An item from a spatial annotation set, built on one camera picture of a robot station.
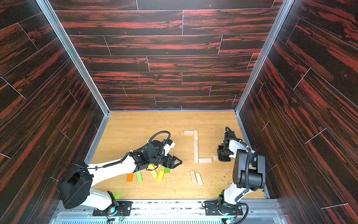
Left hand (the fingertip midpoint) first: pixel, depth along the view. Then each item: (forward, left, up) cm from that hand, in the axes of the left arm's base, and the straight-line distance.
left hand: (179, 162), depth 78 cm
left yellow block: (-3, +15, -12) cm, 20 cm away
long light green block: (-5, +24, -11) cm, 27 cm away
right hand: (+12, -29, -12) cm, 33 cm away
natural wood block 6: (-4, -9, -11) cm, 15 cm away
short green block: (0, +8, -13) cm, 15 cm away
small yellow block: (-4, +12, -12) cm, 17 cm away
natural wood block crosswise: (+29, -7, -10) cm, 31 cm away
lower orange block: (-6, +30, -11) cm, 33 cm away
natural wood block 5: (+10, -25, -12) cm, 29 cm away
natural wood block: (+27, -12, -11) cm, 32 cm away
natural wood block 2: (+18, -12, -11) cm, 24 cm away
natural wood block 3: (+10, -11, -12) cm, 19 cm away
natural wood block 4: (+6, -17, -11) cm, 21 cm away
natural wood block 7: (-6, -12, -11) cm, 18 cm away
